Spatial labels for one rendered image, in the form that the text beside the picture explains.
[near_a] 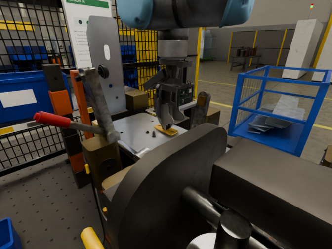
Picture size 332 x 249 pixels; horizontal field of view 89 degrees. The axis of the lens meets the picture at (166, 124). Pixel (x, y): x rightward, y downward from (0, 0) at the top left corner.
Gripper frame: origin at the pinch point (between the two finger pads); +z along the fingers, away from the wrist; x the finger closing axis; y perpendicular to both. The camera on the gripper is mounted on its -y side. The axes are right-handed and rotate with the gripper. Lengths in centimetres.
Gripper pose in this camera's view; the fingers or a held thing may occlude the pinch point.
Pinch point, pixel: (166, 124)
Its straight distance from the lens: 54.4
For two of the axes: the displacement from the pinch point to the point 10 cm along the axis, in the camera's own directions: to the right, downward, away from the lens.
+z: -0.1, 9.0, 4.4
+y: 7.0, 3.2, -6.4
